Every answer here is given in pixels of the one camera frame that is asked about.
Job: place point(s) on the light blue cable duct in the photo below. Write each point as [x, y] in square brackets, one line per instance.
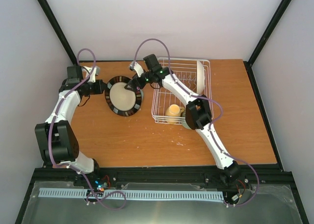
[138, 195]

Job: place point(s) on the black left frame post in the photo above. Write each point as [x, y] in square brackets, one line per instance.
[58, 30]

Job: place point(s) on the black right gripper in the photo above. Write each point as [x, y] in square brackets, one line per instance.
[136, 80]

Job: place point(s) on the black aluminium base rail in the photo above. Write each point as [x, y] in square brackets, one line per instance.
[205, 177]

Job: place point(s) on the black right frame post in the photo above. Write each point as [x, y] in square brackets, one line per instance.
[283, 5]

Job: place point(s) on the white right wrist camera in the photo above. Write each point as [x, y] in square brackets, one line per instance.
[136, 67]

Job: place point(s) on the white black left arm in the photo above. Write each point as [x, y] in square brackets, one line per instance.
[56, 140]

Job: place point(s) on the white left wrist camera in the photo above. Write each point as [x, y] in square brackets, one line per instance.
[91, 73]

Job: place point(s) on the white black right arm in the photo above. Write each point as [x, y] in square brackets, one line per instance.
[197, 111]

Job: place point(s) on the black rimmed plate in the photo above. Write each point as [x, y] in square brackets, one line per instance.
[121, 101]

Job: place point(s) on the black frame post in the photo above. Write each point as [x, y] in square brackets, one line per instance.
[58, 30]
[283, 5]

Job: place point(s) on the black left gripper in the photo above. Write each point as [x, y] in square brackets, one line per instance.
[99, 89]

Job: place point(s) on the yellow mug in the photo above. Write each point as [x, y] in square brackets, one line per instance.
[173, 113]

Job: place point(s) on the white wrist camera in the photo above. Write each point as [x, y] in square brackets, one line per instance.
[91, 73]
[136, 67]

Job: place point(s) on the floral patterned plate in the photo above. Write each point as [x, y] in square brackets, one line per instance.
[200, 78]

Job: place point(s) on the white wire dish rack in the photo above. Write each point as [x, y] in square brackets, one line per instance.
[180, 88]

